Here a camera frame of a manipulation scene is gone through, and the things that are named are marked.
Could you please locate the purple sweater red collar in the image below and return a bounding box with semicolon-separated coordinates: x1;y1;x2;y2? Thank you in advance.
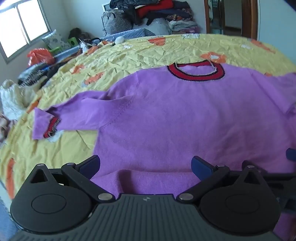
32;60;295;196

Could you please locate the wooden door frame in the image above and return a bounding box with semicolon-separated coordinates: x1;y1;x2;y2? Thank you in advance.
204;0;259;40

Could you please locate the yellow floral bed sheet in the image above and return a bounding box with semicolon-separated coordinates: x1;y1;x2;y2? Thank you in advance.
1;34;295;201

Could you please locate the checkered houndstooth bag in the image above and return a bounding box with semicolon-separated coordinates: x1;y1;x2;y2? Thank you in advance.
101;9;132;37

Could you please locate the white plastic bag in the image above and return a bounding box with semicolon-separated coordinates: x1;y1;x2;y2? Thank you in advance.
132;18;171;36

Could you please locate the pile of clothes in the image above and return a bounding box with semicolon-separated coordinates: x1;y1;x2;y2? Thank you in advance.
109;1;200;34

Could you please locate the orange plastic bag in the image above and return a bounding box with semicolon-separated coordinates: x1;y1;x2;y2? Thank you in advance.
27;48;55;66

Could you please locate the white quilted jacket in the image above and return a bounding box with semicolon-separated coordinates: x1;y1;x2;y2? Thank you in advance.
1;79;36;121

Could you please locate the patterned white pillow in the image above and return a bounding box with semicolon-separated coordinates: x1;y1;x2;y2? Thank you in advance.
42;29;71;51

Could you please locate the dark patterned clothes heap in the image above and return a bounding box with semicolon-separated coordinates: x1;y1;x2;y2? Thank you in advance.
18;62;66;87

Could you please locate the window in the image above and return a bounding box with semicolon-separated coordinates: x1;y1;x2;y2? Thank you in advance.
1;0;51;63

